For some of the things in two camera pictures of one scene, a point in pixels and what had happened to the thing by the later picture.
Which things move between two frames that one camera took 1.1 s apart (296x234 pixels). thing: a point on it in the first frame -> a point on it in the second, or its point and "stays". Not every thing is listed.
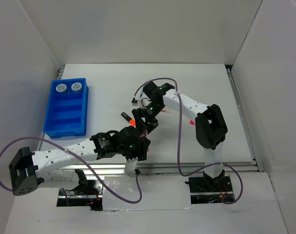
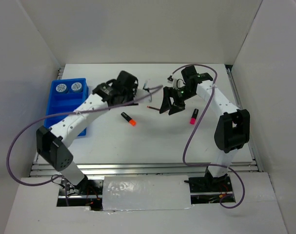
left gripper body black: [130, 152] -> [128, 95]
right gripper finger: [151, 123] -> [165, 105]
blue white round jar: [62, 88] stays
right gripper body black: [152, 110] -> [183, 93]
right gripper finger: [140, 124] -> [175, 109]
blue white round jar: [77, 87] stays
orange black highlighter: [131, 122] stays
